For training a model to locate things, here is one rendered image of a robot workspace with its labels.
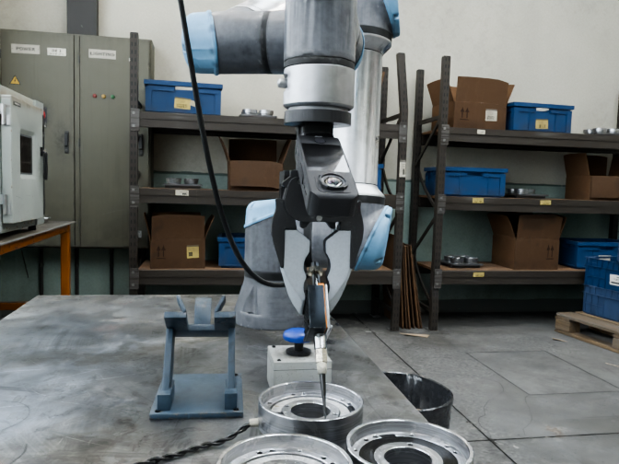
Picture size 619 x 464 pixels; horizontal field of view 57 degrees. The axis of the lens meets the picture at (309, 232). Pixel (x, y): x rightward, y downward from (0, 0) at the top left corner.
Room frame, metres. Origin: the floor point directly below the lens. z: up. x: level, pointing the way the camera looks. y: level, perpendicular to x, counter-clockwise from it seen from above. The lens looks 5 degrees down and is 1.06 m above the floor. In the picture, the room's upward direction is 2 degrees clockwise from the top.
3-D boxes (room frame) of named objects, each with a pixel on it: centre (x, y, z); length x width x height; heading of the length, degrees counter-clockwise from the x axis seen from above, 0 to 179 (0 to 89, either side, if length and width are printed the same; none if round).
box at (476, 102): (4.44, -1.20, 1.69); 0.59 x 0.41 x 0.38; 105
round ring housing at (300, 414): (0.55, -0.01, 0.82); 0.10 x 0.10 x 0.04
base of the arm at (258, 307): (1.04, 0.06, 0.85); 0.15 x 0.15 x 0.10
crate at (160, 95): (4.06, 0.92, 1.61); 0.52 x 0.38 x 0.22; 103
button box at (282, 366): (0.70, 0.01, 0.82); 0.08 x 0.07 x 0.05; 10
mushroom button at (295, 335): (0.69, 0.01, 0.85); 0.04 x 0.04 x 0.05
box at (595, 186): (4.63, -2.34, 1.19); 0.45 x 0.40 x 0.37; 95
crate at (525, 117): (4.53, -1.71, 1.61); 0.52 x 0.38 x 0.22; 103
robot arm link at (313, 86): (0.61, 0.00, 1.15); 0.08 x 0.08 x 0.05
